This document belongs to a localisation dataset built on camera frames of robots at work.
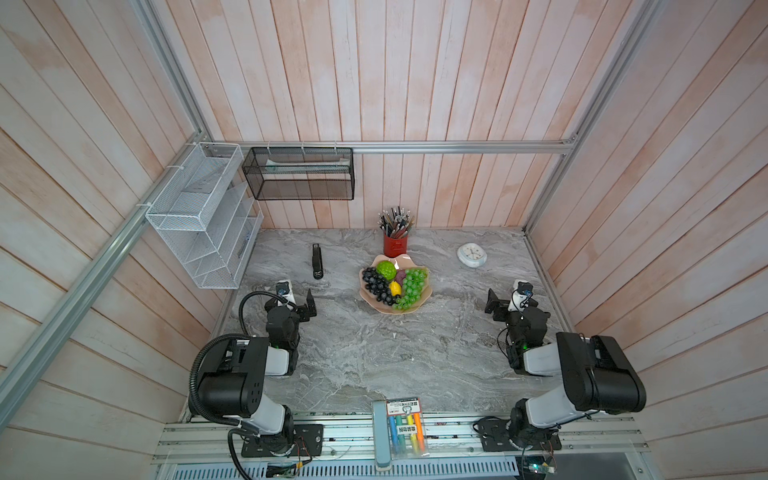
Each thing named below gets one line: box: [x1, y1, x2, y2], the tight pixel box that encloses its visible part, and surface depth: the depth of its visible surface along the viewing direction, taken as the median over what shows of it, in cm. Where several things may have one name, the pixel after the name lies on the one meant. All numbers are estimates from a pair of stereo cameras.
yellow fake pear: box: [389, 281, 402, 297], surface depth 100 cm
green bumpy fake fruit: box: [376, 260, 397, 281], surface depth 100 cm
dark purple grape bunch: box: [362, 267, 401, 306], surface depth 97 cm
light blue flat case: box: [372, 400, 391, 471], surface depth 77 cm
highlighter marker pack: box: [386, 397, 428, 458], surface depth 76 cm
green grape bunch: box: [392, 268, 429, 311], surface depth 97 cm
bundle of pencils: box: [377, 206, 415, 239], surface depth 103 cm
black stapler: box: [312, 243, 324, 280], surface depth 106 cm
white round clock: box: [457, 242, 488, 268], surface depth 112 cm
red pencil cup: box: [383, 234, 409, 258], surface depth 107 cm
